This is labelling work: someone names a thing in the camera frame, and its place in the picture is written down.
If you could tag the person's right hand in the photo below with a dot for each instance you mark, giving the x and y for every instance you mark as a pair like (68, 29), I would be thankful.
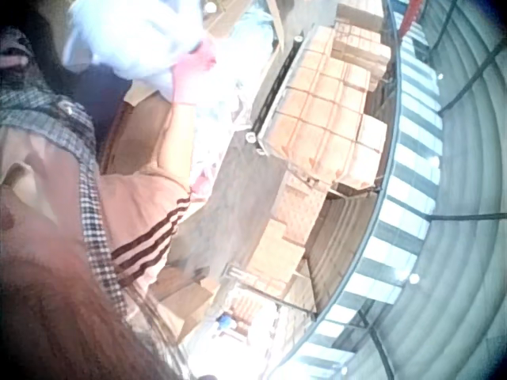
(190, 79)

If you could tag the person's right fingers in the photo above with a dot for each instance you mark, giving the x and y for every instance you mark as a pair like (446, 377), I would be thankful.
(204, 55)

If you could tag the white plastic bag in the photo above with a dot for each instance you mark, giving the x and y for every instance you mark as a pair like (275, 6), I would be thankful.
(134, 35)

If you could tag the light blue plastic bag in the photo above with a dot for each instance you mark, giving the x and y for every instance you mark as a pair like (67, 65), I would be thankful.
(253, 35)

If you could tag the heap of white plastic sheets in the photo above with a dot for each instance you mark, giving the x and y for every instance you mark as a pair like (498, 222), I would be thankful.
(222, 107)

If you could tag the black metal trolley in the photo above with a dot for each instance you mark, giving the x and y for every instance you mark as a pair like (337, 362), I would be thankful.
(273, 91)

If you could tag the open brown cardboard box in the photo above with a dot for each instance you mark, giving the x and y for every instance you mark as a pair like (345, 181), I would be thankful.
(136, 134)

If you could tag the person's legs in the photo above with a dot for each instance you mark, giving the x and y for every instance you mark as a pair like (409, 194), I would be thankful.
(99, 93)

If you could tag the stack of cartons on trolley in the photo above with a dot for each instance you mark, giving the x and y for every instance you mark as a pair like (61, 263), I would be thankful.
(328, 111)

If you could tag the stack of brown patterned cartons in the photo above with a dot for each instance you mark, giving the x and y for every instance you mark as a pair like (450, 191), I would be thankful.
(285, 233)

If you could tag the flat brown cardboard boxes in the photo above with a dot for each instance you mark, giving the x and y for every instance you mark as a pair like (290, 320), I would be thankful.
(186, 301)

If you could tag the small blue object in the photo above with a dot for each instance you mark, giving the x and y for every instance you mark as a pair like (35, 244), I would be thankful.
(224, 321)

